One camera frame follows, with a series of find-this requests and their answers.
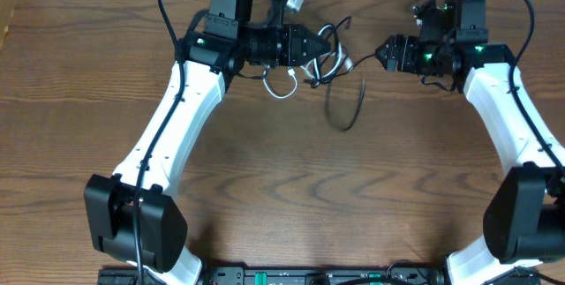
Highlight black usb cable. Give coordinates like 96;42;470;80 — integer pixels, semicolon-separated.
304;15;379;132

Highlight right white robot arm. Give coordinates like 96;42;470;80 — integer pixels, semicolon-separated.
375;0;564;284

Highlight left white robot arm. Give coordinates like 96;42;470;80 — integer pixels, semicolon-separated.
84;0;330;284

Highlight white usb cable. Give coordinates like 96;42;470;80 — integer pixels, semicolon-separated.
262;23;354;100

